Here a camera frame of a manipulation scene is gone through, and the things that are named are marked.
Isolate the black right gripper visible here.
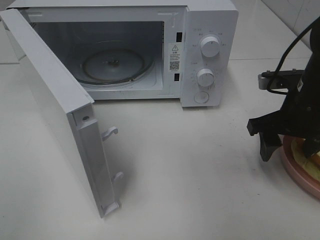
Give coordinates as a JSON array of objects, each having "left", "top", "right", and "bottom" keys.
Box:
[{"left": 247, "top": 74, "right": 320, "bottom": 162}]

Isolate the white bread sandwich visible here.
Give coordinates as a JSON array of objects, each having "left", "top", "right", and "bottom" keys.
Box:
[{"left": 291, "top": 138, "right": 320, "bottom": 182}]

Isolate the pink round plate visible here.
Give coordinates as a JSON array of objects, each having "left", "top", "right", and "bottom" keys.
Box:
[{"left": 280, "top": 135, "right": 320, "bottom": 200}]

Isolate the round microwave door button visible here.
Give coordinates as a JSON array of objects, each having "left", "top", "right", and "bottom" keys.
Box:
[{"left": 194, "top": 91, "right": 209, "bottom": 104}]

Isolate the white microwave door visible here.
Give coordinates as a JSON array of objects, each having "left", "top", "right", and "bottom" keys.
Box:
[{"left": 0, "top": 9, "right": 124, "bottom": 218}]

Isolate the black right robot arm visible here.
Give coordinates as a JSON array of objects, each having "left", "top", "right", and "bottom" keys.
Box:
[{"left": 247, "top": 18, "right": 320, "bottom": 162}]

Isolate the lower white microwave knob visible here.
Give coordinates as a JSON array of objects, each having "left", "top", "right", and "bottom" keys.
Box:
[{"left": 196, "top": 68, "right": 215, "bottom": 87}]

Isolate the white microwave knob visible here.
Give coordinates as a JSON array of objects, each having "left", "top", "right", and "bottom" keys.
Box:
[
  {"left": 200, "top": 35, "right": 221, "bottom": 58},
  {"left": 196, "top": 68, "right": 215, "bottom": 87}
]

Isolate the upper white microwave knob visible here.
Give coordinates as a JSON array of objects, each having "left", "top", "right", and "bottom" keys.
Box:
[{"left": 200, "top": 35, "right": 221, "bottom": 58}]

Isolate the white microwave oven body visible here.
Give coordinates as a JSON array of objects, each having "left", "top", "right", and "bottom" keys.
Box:
[{"left": 5, "top": 0, "right": 239, "bottom": 108}]

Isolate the white warning label sticker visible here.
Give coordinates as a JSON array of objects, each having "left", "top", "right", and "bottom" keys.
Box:
[{"left": 167, "top": 42, "right": 185, "bottom": 73}]

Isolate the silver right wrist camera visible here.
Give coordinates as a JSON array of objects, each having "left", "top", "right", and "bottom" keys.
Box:
[{"left": 258, "top": 69, "right": 304, "bottom": 90}]

